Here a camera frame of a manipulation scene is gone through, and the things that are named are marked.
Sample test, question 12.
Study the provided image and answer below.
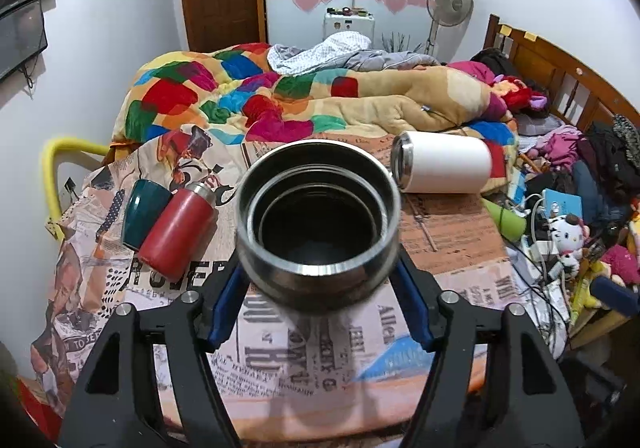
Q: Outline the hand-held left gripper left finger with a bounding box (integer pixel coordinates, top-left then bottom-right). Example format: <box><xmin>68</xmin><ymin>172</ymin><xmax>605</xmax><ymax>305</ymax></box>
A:
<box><xmin>58</xmin><ymin>259</ymin><xmax>247</xmax><ymax>448</ymax></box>

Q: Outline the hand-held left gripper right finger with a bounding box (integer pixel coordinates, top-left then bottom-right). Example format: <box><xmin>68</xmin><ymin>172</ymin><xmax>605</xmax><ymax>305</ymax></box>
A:
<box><xmin>390</xmin><ymin>253</ymin><xmax>587</xmax><ymax>448</ymax></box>

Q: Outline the stainless steel cup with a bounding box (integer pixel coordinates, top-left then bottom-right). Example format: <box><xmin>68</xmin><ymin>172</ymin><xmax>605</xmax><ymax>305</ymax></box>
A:
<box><xmin>235</xmin><ymin>139</ymin><xmax>402</xmax><ymax>313</ymax></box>

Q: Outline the red thermos cup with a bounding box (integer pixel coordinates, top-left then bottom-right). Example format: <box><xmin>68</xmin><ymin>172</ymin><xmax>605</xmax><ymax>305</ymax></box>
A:
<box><xmin>138</xmin><ymin>181</ymin><xmax>218</xmax><ymax>281</ymax></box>

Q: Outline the dark green cup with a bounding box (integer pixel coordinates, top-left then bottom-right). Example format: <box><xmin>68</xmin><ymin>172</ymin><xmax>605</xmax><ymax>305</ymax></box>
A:
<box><xmin>120</xmin><ymin>179</ymin><xmax>174</xmax><ymax>252</ymax></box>

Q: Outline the white thermos cup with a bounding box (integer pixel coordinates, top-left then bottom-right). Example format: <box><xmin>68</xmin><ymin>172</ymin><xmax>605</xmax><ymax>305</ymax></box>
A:
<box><xmin>390</xmin><ymin>130</ymin><xmax>494</xmax><ymax>194</ymax></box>

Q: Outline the green bottle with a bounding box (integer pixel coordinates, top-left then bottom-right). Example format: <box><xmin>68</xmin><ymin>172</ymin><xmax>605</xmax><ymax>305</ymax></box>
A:
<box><xmin>482</xmin><ymin>198</ymin><xmax>528</xmax><ymax>243</ymax></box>

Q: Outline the white power strip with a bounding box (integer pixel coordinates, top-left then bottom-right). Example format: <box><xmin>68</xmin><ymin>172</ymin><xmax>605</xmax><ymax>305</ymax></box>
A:
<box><xmin>520</xmin><ymin>234</ymin><xmax>566</xmax><ymax>280</ymax></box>

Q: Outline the white cat plush toy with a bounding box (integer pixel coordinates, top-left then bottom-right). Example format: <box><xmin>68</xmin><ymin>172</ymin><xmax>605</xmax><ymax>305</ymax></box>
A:
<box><xmin>548</xmin><ymin>213</ymin><xmax>587</xmax><ymax>277</ymax></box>

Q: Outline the light blue box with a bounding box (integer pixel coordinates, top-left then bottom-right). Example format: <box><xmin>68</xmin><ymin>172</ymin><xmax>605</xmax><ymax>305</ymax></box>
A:
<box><xmin>541</xmin><ymin>188</ymin><xmax>584</xmax><ymax>224</ymax></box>

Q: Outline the tan plush blanket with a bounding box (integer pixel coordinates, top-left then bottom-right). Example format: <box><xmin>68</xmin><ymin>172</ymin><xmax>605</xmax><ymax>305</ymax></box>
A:
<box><xmin>307</xmin><ymin>65</ymin><xmax>493</xmax><ymax>133</ymax></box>

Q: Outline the colourful patchwork blanket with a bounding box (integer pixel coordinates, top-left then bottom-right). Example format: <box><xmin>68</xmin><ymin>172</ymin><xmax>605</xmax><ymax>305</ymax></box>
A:
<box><xmin>111</xmin><ymin>42</ymin><xmax>521</xmax><ymax>179</ymax></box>

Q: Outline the pile of clothes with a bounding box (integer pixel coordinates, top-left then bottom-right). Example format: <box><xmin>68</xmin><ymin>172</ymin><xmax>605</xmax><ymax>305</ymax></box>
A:
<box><xmin>517</xmin><ymin>114</ymin><xmax>640</xmax><ymax>239</ymax></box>

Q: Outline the red plush toy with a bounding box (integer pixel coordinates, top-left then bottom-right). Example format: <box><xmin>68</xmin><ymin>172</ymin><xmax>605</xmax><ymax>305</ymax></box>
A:
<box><xmin>492</xmin><ymin>74</ymin><xmax>548</xmax><ymax>118</ymax></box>

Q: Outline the grey white quilt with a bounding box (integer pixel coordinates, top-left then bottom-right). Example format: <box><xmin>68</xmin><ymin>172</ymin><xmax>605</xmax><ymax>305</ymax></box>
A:
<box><xmin>267</xmin><ymin>31</ymin><xmax>443</xmax><ymax>76</ymax></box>

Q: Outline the wooden headboard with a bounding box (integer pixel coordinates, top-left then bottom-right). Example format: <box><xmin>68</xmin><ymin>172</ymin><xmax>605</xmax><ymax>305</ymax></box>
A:
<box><xmin>484</xmin><ymin>14</ymin><xmax>640</xmax><ymax>134</ymax></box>

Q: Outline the white appliance by door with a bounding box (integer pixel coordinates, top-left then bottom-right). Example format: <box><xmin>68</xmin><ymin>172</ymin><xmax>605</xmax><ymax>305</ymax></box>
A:
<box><xmin>322</xmin><ymin>11</ymin><xmax>376</xmax><ymax>42</ymax></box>

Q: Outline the standing electric fan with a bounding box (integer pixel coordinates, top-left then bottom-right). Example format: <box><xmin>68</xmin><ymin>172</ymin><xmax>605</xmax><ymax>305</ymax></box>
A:
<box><xmin>423</xmin><ymin>0</ymin><xmax>474</xmax><ymax>57</ymax></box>

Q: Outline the yellow bed rail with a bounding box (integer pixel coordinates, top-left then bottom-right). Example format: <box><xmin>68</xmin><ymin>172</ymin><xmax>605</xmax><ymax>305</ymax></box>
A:
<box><xmin>41</xmin><ymin>137</ymin><xmax>110</xmax><ymax>227</ymax></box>

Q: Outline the wall television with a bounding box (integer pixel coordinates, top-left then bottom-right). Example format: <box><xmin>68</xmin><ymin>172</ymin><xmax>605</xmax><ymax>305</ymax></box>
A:
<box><xmin>0</xmin><ymin>0</ymin><xmax>67</xmax><ymax>81</ymax></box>

